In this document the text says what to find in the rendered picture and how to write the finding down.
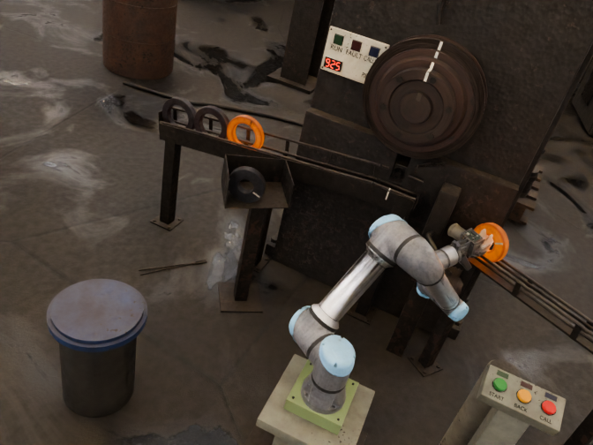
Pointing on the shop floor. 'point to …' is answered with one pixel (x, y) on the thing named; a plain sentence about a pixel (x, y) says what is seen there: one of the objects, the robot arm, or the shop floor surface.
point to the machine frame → (312, 211)
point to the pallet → (527, 197)
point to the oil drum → (138, 37)
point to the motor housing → (411, 313)
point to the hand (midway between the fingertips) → (491, 238)
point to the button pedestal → (513, 411)
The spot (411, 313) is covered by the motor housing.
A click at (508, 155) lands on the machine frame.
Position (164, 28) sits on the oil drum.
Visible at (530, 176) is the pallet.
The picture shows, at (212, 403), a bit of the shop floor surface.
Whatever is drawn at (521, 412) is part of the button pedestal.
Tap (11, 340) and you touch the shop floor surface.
